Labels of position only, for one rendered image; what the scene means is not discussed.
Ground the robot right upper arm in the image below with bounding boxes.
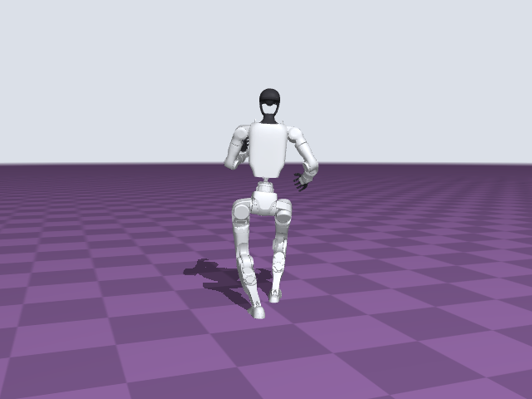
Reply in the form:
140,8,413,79
287,126,318,172

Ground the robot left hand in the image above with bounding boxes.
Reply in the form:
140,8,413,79
241,137,249,151

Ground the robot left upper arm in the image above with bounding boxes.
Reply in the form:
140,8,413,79
224,125,251,170

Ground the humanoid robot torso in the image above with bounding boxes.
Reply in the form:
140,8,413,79
249,119,288,216

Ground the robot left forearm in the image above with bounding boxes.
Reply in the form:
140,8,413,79
224,149,249,165

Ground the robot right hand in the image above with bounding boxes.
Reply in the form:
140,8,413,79
293,173,308,192

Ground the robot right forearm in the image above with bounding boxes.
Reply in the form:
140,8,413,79
298,168,318,185

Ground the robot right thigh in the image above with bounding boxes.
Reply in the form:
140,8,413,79
272,199,292,253

